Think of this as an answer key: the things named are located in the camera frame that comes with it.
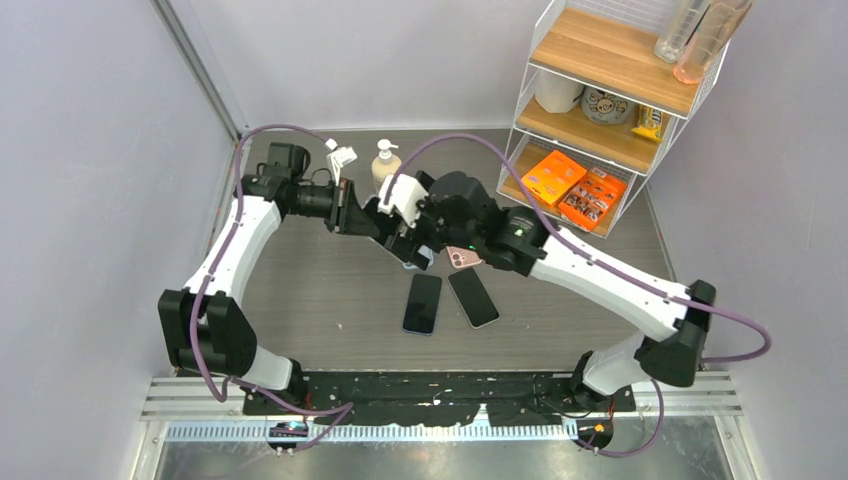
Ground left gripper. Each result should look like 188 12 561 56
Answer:
289 178 380 237

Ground pink phone case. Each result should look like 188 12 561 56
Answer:
446 246 483 269

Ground phone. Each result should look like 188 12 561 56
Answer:
402 274 442 336

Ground black smartphone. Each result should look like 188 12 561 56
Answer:
448 268 500 329

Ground light blue phone case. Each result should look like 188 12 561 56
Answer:
403 246 435 271

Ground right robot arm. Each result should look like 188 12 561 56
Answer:
368 171 715 411

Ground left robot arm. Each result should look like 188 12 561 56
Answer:
158 141 378 414

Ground cream lotion pump bottle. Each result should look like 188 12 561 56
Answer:
371 139 402 194

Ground orange cardboard box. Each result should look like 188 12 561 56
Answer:
557 167 628 232

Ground white paper roll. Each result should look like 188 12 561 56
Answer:
534 70 585 114

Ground cartoon printed tin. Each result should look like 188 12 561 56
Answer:
580 86 637 125

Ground yellow snack packet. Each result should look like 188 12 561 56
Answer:
631 105 665 144

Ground clear plastic bottle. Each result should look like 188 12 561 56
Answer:
653 0 711 64

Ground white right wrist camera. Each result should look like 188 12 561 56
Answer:
377 174 428 228

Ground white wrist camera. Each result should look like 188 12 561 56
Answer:
377 174 428 228
324 138 358 185

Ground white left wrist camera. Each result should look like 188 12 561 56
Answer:
324 138 358 185

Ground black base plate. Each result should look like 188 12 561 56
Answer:
241 369 637 429

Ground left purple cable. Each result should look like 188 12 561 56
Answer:
188 123 356 458

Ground white wire shelf rack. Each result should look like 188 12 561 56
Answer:
506 1 726 238

